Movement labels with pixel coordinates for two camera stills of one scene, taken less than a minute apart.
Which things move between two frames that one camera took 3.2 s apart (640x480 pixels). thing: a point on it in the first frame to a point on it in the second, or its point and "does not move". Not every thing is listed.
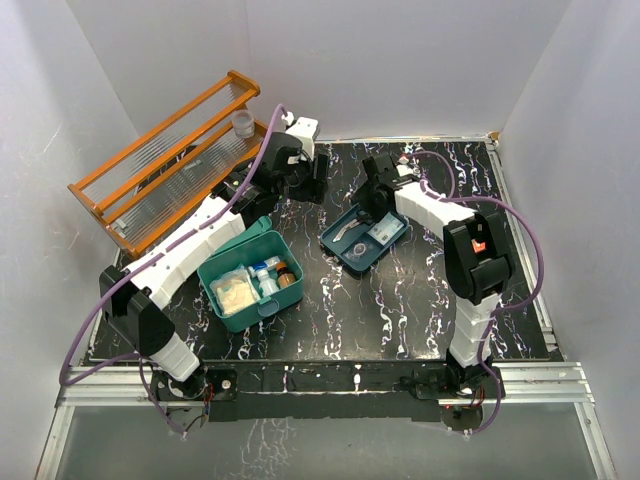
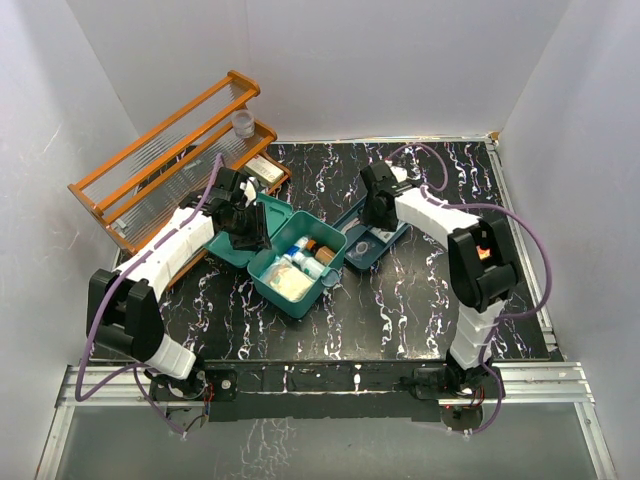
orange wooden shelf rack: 159,175 does not move
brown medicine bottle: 285,277 to 323,254
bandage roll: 269,263 to 301,243
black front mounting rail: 326,391 does not move
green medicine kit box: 251,274 to 306,249
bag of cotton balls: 234,292 to 288,281
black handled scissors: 362,217 does not move
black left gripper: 315,184 to 258,237
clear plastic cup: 244,123 does not move
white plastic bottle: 266,284 to 309,265
